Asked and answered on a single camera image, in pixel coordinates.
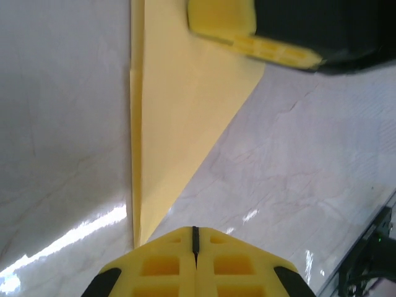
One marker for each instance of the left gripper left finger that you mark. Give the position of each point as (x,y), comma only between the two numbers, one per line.
(154,272)

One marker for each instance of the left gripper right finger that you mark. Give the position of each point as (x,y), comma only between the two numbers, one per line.
(247,275)

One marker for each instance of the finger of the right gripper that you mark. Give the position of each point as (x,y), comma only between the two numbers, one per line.
(278,57)
(309,28)

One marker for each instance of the yellow cloth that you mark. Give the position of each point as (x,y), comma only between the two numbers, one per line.
(173,123)

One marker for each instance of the long aluminium base rail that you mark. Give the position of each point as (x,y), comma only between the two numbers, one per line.
(329,286)

